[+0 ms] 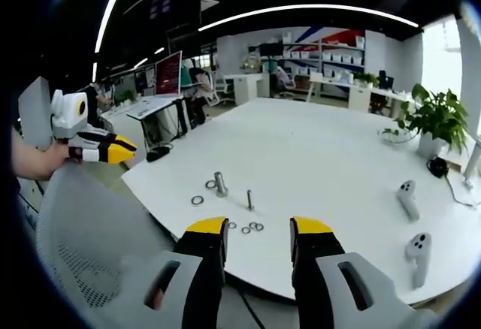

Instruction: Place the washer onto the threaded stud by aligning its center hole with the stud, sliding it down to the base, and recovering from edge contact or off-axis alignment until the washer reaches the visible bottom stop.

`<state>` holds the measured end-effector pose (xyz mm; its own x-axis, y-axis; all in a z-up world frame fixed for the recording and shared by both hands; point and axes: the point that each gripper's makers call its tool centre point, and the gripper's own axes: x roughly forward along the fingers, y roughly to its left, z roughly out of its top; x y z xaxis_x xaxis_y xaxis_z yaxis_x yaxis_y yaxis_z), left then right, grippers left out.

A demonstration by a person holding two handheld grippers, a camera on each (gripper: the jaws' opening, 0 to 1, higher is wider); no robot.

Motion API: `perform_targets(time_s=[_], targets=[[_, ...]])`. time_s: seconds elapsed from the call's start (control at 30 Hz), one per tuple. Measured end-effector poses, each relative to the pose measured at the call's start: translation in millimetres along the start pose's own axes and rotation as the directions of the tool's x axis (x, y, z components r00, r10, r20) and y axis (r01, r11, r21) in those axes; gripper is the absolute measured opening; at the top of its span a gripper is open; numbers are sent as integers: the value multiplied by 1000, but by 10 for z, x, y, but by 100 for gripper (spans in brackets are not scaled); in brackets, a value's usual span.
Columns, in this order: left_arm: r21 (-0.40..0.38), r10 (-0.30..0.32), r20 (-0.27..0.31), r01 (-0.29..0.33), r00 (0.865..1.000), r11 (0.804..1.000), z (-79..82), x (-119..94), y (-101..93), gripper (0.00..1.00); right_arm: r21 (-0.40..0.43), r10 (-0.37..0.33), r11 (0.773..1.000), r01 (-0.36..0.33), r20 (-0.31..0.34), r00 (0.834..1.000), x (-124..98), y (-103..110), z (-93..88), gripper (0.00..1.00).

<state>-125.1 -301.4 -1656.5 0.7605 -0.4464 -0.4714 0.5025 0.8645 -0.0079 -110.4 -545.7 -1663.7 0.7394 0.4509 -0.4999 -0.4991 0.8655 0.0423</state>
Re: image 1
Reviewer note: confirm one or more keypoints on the green plant in white pot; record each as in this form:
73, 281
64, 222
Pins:
432, 118

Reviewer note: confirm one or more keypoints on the white office chair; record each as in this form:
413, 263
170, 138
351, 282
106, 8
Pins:
221, 88

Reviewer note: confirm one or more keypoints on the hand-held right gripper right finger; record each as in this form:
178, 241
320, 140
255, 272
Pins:
312, 246

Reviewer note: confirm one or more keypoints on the large threaded steel stud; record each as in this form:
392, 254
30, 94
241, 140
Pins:
221, 184

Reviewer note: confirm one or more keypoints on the white handheld controller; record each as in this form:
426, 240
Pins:
408, 199
418, 257

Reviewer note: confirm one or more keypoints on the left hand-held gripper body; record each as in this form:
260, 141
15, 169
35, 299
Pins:
67, 116

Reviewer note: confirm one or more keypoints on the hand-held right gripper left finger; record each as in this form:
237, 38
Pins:
204, 246

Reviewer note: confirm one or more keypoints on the small green desk plant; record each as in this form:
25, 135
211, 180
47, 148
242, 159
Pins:
366, 78

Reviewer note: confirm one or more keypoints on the shelf with white bins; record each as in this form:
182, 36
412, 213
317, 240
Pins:
323, 56

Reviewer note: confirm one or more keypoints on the large steel washer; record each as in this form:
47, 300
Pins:
197, 200
210, 184

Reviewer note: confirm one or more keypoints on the curved ceiling light strip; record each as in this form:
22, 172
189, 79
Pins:
300, 8
109, 9

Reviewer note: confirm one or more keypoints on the grey mesh office chair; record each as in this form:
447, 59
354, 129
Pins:
86, 239

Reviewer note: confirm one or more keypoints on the long white desk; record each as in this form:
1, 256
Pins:
357, 92

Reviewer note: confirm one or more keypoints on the white standing desk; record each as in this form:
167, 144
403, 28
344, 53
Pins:
156, 107

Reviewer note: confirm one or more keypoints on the white partition panel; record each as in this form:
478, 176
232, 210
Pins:
35, 107

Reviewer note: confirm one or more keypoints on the thin threaded steel stud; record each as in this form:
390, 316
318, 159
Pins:
250, 200

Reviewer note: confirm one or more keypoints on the monitor with red screen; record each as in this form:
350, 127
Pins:
169, 73

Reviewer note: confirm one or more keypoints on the person's left hand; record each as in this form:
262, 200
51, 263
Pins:
56, 160

